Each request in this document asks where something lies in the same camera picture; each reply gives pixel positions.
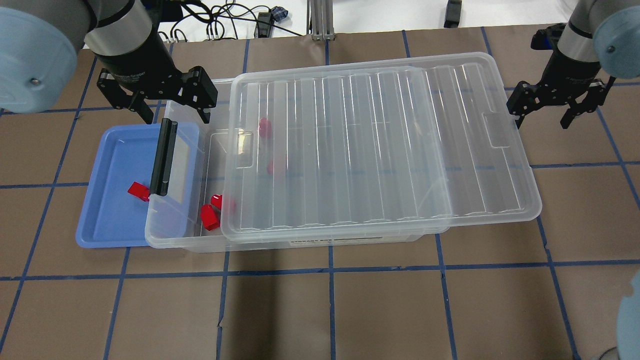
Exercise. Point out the black box handle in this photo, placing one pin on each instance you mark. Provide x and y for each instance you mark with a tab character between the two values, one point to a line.
163	160

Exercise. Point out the aluminium frame post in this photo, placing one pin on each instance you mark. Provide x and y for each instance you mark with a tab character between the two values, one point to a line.
320	16

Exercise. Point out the clear plastic box lid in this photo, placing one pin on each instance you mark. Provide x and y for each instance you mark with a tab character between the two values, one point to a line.
430	134

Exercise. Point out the red block moved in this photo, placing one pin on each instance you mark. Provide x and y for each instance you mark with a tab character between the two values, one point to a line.
140	191

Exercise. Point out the clear plastic storage box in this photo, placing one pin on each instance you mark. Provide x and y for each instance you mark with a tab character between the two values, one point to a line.
190	215

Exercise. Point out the blue plastic tray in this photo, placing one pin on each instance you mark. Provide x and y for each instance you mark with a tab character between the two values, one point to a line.
112	217

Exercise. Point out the red block front left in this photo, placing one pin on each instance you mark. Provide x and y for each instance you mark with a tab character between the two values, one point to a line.
209	217

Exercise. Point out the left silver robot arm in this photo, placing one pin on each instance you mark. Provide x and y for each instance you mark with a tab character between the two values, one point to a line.
41	39

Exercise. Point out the black power adapter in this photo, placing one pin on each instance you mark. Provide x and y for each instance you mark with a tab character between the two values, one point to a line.
453	13

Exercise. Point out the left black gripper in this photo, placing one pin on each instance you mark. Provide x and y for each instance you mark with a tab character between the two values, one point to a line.
136	61

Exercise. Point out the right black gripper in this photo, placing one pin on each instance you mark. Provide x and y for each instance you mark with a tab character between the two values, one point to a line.
567	76

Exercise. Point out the red block front right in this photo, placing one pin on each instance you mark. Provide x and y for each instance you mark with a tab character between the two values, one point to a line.
221	203

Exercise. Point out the red block top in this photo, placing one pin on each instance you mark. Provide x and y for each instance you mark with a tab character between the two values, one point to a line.
265	128

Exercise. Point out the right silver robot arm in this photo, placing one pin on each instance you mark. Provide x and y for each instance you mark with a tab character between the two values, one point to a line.
599	44

